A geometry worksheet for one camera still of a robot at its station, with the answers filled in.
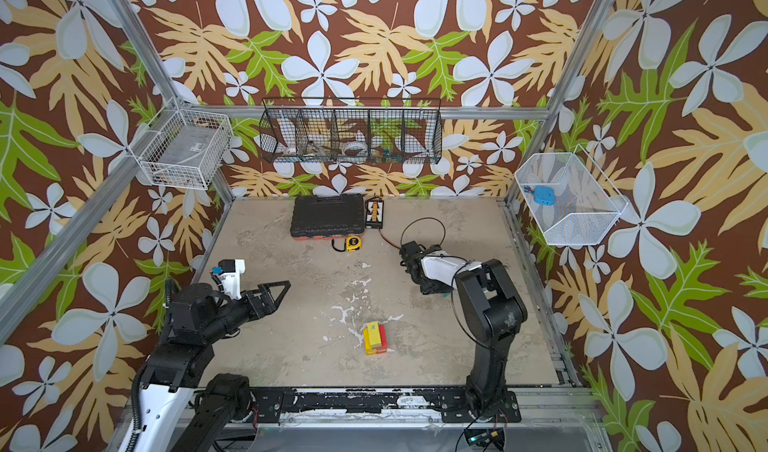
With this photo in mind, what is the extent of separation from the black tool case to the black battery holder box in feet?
0.07

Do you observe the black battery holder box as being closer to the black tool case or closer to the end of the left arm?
the black tool case

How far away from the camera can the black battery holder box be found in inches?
44.7

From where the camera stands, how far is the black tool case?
1.07 m
